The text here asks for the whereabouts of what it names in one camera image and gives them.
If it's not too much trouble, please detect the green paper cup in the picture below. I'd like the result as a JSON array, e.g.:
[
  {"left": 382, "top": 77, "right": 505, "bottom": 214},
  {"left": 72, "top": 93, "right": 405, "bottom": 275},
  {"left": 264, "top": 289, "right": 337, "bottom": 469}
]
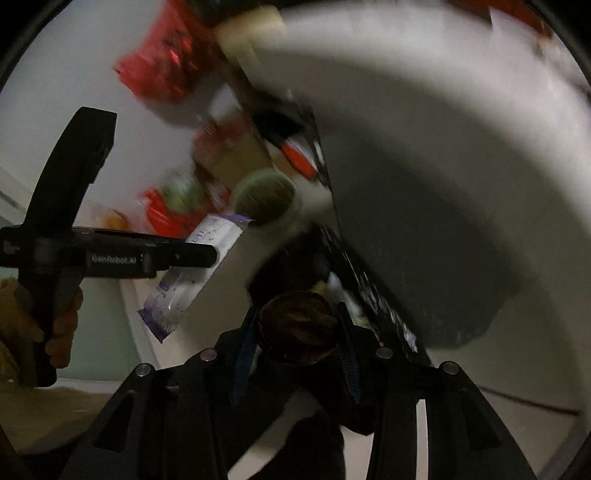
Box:
[{"left": 231, "top": 168, "right": 303, "bottom": 229}]

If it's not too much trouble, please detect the beige cardboard piece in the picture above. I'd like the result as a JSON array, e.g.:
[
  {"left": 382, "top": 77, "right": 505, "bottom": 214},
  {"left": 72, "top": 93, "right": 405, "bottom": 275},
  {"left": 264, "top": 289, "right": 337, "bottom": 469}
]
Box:
[{"left": 215, "top": 9, "right": 296, "bottom": 79}]

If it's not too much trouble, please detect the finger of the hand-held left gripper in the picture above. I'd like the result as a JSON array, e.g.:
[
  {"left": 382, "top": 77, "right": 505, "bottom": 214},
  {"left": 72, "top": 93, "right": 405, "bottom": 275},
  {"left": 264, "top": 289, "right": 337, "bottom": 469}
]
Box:
[{"left": 156, "top": 234, "right": 219, "bottom": 274}]

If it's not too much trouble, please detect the purple white plastic wrapper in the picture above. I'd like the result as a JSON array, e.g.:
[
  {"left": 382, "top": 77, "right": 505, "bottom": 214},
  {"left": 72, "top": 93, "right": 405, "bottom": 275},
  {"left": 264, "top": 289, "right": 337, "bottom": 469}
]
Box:
[{"left": 137, "top": 213, "right": 254, "bottom": 343}]

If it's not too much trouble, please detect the red white packet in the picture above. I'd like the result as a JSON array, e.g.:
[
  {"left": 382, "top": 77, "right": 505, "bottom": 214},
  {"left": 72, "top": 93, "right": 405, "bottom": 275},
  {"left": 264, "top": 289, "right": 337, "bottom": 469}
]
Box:
[{"left": 277, "top": 134, "right": 325, "bottom": 180}]

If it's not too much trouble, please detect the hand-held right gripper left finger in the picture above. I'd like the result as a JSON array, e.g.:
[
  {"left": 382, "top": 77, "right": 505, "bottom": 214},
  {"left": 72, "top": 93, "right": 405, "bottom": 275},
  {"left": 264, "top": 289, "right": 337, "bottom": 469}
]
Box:
[{"left": 60, "top": 308, "right": 259, "bottom": 480}]

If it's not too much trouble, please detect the brown cardboard piece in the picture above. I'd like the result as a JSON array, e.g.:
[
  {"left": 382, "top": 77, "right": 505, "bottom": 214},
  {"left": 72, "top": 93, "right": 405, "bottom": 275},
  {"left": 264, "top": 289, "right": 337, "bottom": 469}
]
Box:
[{"left": 198, "top": 134, "right": 278, "bottom": 185}]

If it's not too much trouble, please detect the person's left hand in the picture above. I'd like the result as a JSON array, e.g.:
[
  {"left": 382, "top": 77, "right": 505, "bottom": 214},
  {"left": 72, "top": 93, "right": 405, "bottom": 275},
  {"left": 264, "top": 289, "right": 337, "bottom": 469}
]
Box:
[{"left": 0, "top": 276, "right": 85, "bottom": 370}]

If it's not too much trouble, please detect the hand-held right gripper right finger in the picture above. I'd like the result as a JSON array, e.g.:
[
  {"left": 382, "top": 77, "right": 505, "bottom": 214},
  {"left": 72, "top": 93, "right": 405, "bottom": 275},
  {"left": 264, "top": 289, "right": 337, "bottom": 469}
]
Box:
[{"left": 337, "top": 302, "right": 539, "bottom": 480}]

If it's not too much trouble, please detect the red crumpled wrapper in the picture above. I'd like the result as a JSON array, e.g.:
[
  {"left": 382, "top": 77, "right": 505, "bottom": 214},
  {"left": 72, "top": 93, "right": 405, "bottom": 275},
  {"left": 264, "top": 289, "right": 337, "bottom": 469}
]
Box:
[{"left": 115, "top": 0, "right": 218, "bottom": 104}]

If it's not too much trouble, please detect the black printed plastic bag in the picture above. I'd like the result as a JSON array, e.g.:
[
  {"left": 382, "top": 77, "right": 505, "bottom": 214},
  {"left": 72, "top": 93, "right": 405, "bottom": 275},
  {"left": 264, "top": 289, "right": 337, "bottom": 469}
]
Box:
[{"left": 259, "top": 102, "right": 435, "bottom": 370}]

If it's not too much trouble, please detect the red green wrapper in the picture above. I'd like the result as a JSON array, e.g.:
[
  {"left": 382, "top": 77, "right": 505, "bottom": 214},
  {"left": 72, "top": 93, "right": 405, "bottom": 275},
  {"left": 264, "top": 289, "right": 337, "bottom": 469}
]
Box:
[{"left": 139, "top": 171, "right": 232, "bottom": 237}]

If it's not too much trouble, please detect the white trash bin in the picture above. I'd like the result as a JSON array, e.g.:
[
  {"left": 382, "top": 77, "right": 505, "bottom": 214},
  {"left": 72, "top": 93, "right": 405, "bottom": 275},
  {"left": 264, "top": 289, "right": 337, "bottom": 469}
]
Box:
[{"left": 115, "top": 0, "right": 587, "bottom": 416}]

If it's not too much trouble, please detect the dark brown round object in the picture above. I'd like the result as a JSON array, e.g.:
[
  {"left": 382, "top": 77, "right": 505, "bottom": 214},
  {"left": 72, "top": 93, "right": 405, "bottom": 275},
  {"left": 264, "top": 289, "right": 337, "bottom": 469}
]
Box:
[{"left": 256, "top": 292, "right": 340, "bottom": 367}]

